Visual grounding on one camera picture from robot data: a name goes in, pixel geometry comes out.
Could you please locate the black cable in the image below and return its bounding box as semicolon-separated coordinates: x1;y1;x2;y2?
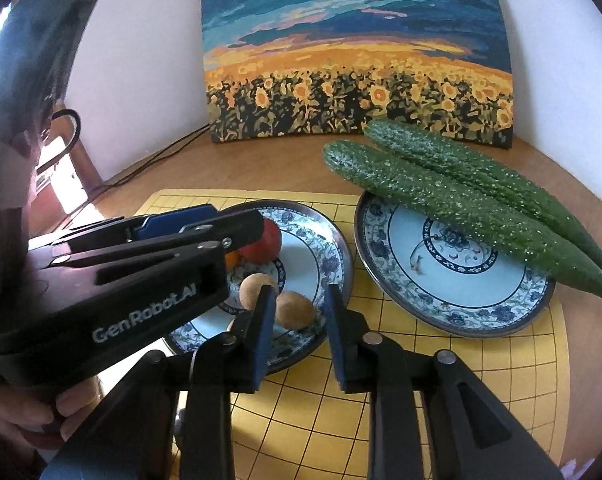
88;122;210;198
91;127;212;203

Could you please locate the sunflower field painting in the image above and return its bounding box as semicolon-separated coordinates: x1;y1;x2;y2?
201;0;514;151

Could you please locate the red apple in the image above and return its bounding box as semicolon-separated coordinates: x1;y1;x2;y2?
238;218;283;263

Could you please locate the green bumpy cucumber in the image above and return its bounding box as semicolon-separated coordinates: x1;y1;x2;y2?
364;119;602;272
323;141;602;311

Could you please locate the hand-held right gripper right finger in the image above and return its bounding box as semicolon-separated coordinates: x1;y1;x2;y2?
323;284;564;480

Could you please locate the person's left hand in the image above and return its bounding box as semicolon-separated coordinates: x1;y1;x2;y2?
0;377;104;451

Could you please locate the blue floral porcelain plate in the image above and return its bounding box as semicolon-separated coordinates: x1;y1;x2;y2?
355;190;556;338
161;200;354;375

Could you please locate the yellow grid game board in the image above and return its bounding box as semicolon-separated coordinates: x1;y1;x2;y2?
88;189;569;480

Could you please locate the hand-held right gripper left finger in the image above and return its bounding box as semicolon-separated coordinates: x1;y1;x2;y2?
41;285;278;480

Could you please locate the black curved hoop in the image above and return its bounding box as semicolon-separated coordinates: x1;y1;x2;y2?
51;109;82;161

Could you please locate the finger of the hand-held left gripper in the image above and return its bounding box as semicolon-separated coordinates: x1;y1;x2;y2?
28;204;219;253
51;208;265;268

